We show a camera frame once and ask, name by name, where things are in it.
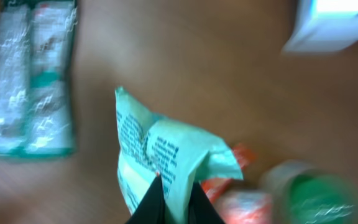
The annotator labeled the white wet wipe sachet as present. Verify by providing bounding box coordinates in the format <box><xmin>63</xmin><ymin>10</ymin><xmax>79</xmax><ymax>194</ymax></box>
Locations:
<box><xmin>115</xmin><ymin>87</ymin><xmax>230</xmax><ymax>223</ymax></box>

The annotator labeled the white barcode scanner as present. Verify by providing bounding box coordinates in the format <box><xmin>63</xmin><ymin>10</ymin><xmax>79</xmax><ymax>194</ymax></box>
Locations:
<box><xmin>283</xmin><ymin>0</ymin><xmax>358</xmax><ymax>54</ymax></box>

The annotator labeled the red Nescafe coffee sachet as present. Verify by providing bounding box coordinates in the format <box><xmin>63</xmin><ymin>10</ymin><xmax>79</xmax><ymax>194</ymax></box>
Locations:
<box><xmin>201</xmin><ymin>144</ymin><xmax>256</xmax><ymax>202</ymax></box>

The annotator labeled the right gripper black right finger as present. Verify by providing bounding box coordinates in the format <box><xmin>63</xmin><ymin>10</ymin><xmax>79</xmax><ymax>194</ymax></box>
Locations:
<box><xmin>188</xmin><ymin>183</ymin><xmax>224</xmax><ymax>224</ymax></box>

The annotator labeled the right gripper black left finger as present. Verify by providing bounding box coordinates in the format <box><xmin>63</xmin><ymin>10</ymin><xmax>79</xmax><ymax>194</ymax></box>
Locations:
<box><xmin>126</xmin><ymin>176</ymin><xmax>165</xmax><ymax>224</ymax></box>

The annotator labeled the green 3M gloves package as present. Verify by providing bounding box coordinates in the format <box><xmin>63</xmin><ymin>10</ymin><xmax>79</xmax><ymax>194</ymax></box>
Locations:
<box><xmin>0</xmin><ymin>1</ymin><xmax>78</xmax><ymax>159</ymax></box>

